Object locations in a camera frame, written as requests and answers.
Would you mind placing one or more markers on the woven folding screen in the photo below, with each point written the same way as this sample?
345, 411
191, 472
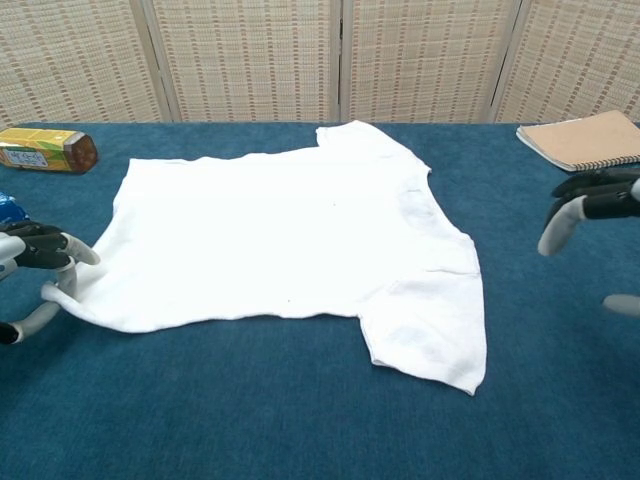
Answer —
250, 55

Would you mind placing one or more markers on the yellow label tea bottle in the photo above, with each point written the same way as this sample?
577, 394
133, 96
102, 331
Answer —
35, 147

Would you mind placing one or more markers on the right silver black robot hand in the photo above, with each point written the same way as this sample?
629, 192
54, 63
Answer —
607, 200

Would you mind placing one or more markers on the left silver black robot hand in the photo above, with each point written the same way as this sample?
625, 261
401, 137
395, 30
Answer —
37, 250

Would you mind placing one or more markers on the brown spiral notebook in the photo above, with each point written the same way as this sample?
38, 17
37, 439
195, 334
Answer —
585, 137

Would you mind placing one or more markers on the white T-shirt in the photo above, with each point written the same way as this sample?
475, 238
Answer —
270, 240

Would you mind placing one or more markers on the pink blue cookie package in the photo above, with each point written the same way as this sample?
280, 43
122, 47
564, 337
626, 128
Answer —
9, 210

